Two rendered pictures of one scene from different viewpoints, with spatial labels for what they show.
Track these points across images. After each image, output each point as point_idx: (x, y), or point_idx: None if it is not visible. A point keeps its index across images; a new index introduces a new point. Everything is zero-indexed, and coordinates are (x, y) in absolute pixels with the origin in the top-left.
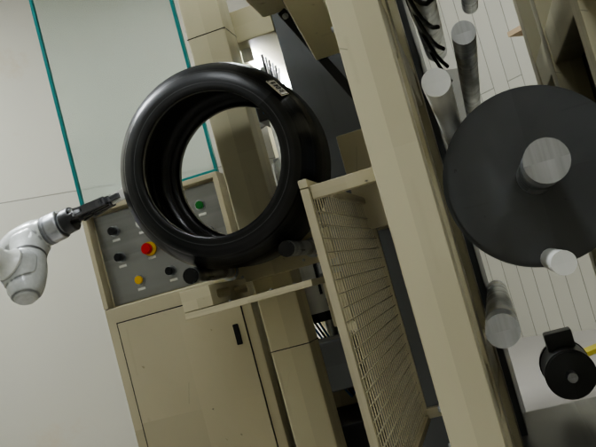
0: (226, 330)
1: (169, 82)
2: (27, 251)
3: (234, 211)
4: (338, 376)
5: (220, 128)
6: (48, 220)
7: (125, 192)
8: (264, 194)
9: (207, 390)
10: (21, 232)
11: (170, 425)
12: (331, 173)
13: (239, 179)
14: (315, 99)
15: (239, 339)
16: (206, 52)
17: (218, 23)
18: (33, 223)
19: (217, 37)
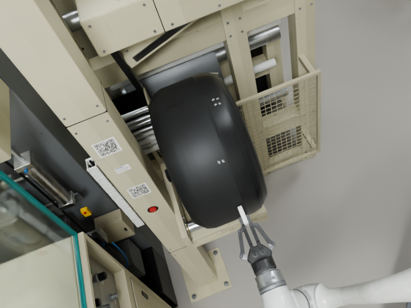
0: (144, 301)
1: (233, 107)
2: (309, 286)
3: (166, 200)
4: (139, 256)
5: (141, 159)
6: (281, 273)
7: (262, 195)
8: (158, 176)
9: None
10: (296, 299)
11: None
12: (85, 163)
13: (156, 180)
14: (53, 124)
15: (146, 294)
16: (112, 112)
17: (98, 80)
18: (286, 289)
19: (105, 93)
